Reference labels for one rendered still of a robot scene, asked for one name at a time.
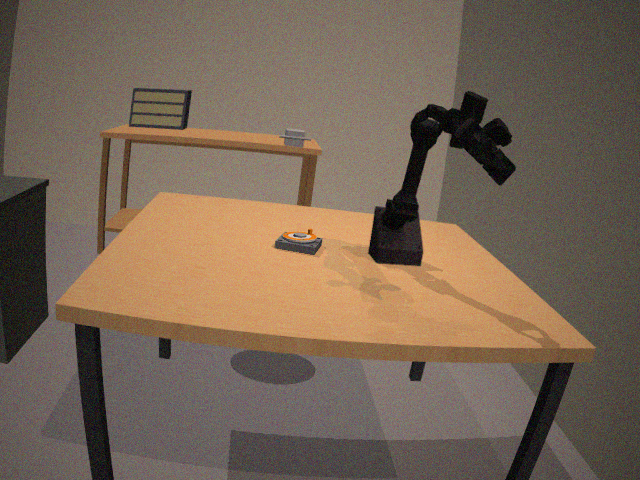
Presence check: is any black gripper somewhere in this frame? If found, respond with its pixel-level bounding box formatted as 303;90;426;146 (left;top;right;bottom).
453;118;516;185

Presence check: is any orange and white round plate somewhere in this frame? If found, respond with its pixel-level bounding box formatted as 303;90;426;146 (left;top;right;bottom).
282;229;317;243

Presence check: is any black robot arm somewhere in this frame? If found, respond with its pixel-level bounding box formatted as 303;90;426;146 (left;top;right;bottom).
381;91;512;233

